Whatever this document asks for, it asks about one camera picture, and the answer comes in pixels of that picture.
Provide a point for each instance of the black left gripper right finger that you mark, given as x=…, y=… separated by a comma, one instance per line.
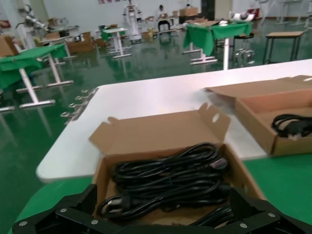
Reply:
x=253, y=217

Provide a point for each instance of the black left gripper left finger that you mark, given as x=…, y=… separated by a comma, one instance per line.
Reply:
x=61, y=219

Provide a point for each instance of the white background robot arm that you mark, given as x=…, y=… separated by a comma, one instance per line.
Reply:
x=34, y=20

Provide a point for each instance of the cardboard box with round-holed lid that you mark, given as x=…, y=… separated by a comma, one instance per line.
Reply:
x=256, y=114

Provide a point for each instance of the cardboard box with notched lid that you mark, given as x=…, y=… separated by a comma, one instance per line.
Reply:
x=158, y=131

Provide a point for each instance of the green table cloth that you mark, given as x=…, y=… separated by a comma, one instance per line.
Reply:
x=280, y=190

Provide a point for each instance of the silver binder clip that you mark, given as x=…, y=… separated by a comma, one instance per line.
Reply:
x=91, y=92
x=78, y=107
x=72, y=117
x=84, y=100

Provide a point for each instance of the silver metal case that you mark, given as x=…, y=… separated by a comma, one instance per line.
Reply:
x=242, y=57

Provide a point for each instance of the green-clothed white-legged table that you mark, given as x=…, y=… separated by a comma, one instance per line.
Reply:
x=24, y=58
x=202, y=36
x=109, y=34

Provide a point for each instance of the brown cardboard carton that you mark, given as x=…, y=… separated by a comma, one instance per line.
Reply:
x=80, y=46
x=187, y=11
x=7, y=46

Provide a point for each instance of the black round stool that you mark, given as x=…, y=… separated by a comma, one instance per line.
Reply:
x=245, y=36

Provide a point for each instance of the wooden top metal table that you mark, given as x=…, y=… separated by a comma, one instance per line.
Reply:
x=282, y=34

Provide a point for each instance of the flattened cardboard sheet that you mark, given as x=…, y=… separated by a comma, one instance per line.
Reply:
x=202, y=22

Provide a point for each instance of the white standing robot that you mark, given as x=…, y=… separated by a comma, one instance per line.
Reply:
x=133, y=26

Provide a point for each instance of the person in white clothes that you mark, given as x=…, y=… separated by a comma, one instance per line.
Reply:
x=161, y=11

